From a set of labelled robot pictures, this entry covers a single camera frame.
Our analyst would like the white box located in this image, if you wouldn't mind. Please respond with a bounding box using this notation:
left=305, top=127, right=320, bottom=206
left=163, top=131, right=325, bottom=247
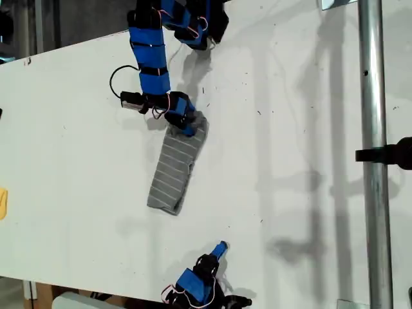
left=51, top=292, right=109, bottom=309

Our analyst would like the wooden table leg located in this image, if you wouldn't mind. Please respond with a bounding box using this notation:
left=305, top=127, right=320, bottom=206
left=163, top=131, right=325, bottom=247
left=35, top=283, right=55, bottom=309

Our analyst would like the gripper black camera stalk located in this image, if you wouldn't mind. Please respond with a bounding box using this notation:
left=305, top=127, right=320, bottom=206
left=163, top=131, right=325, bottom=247
left=138, top=96, right=170, bottom=115

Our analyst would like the black camera cable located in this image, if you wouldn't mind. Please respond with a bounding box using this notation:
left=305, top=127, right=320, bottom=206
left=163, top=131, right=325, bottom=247
left=109, top=65, right=142, bottom=97

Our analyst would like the steel post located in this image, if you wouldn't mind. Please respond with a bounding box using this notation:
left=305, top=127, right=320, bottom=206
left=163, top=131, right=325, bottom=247
left=357, top=0, right=394, bottom=309

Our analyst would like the yellow object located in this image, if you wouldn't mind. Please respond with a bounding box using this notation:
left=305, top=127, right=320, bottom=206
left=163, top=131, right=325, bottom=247
left=0, top=188, right=8, bottom=221

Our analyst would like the grey striped towel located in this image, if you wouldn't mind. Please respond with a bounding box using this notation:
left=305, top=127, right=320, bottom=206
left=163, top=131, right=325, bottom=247
left=147, top=111, right=210, bottom=216

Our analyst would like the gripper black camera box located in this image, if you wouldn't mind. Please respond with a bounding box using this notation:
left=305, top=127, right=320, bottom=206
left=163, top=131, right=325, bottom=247
left=225, top=294, right=253, bottom=309
left=120, top=91, right=145, bottom=112

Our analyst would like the black clamp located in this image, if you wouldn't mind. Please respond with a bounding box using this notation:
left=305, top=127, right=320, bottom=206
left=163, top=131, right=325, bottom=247
left=355, top=136, right=412, bottom=171

